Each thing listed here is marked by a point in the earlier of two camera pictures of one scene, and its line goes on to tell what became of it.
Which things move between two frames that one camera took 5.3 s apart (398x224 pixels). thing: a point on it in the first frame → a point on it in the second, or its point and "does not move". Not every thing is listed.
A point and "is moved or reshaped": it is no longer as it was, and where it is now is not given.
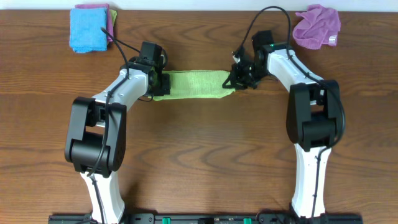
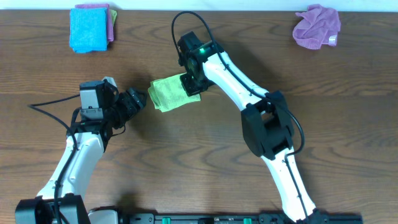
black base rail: (210, 218) does not move
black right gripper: (238, 83) → (191, 89)
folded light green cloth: (113, 15) does not move
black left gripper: (166, 89) → (132, 107)
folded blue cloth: (85, 33) does not move
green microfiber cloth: (196, 84) is moved or reshaped
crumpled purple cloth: (319, 25) does not move
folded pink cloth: (109, 28) does not move
